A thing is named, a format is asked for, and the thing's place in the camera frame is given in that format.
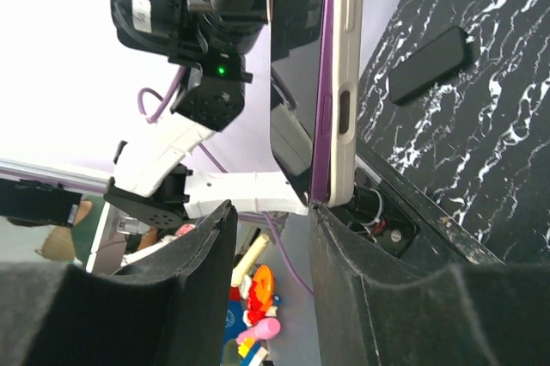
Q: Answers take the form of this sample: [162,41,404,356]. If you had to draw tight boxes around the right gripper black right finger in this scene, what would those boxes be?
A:
[309,206,549,365]

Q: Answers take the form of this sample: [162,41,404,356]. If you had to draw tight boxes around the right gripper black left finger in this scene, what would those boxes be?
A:
[1,201,237,365]

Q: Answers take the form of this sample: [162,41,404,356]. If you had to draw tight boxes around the black smartphone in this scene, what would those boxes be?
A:
[270,0,325,205]

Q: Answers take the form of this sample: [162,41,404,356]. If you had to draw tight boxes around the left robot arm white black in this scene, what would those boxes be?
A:
[104,0,321,229]

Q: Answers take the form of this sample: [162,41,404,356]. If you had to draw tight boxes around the colourful toy pile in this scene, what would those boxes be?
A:
[220,234,282,366]

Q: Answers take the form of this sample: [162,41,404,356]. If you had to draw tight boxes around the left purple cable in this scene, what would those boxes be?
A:
[137,67,315,296]

